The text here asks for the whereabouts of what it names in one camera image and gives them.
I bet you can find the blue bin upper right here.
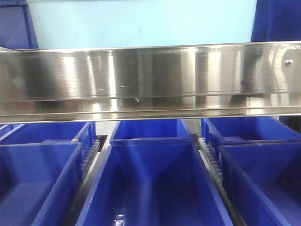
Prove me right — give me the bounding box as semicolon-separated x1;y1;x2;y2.
251;0;301;42

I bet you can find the white roller track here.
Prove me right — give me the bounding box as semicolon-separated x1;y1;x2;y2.
81;139;101;178
198;137;222;183

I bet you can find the blue bin rear left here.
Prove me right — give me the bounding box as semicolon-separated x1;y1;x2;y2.
0;122;96;160

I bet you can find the light blue plastic bin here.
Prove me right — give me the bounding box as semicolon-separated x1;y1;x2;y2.
27;0;257;49

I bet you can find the blue bin front right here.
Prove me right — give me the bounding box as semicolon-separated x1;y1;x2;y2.
219;142;301;226

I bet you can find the blue bin upper left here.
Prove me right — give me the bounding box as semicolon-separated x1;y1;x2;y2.
0;0;38;49

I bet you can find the blue bin front centre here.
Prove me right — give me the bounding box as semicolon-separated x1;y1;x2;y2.
76;143;232;226

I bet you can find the blue bin front left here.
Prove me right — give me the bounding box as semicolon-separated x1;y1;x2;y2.
0;143;82;226

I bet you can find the white roller track left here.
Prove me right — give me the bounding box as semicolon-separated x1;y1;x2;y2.
81;139;101;178

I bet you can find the blue bin rear right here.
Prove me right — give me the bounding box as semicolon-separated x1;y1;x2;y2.
201;117;301;161

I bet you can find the white roller track right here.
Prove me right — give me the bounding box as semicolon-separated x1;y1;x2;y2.
198;137;222;183

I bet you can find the blue bin rear centre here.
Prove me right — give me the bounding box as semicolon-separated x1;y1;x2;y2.
110;119;194;145

